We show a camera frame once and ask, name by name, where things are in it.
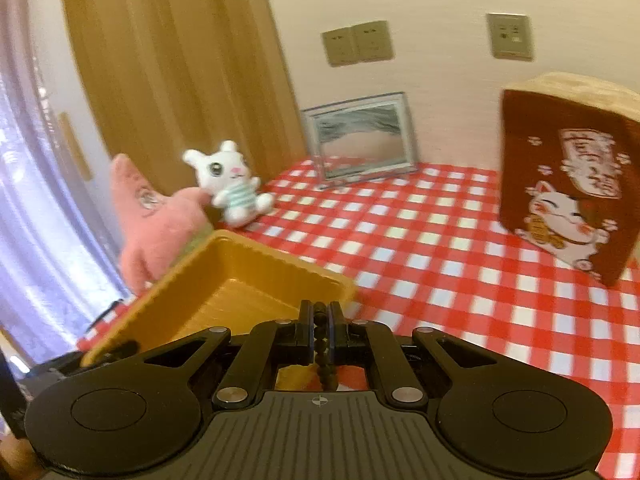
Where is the beige wall data socket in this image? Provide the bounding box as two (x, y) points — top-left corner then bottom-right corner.
(487, 12), (534, 61)

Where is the translucent patterned curtain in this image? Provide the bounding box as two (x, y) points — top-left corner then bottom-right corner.
(0, 0), (128, 366)

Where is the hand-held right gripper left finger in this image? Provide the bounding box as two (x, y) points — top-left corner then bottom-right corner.
(134, 300), (318, 412)

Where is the white rabbit plush toy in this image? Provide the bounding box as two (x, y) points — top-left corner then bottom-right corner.
(182, 140), (275, 229)

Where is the red white checkered tablecloth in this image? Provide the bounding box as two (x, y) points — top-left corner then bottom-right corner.
(75, 159), (640, 480)

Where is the red lucky cat cushion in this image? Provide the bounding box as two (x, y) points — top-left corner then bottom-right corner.
(499, 72), (640, 289)

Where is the sand art picture frame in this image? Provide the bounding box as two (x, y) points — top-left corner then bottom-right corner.
(299, 91), (420, 184)

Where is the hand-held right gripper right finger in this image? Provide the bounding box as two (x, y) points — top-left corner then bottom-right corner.
(327, 301), (507, 407)

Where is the yellow plastic tray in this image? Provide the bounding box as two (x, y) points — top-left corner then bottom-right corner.
(80, 229), (359, 369)

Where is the wooden door panel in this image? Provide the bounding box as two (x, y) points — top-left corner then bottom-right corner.
(59, 0), (307, 197)

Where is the pink starfish plush toy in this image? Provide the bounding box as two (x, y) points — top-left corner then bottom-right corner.
(110, 153), (217, 294)

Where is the beige wall power socket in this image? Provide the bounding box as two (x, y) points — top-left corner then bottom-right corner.
(352, 20), (394, 63)
(321, 27), (359, 67)

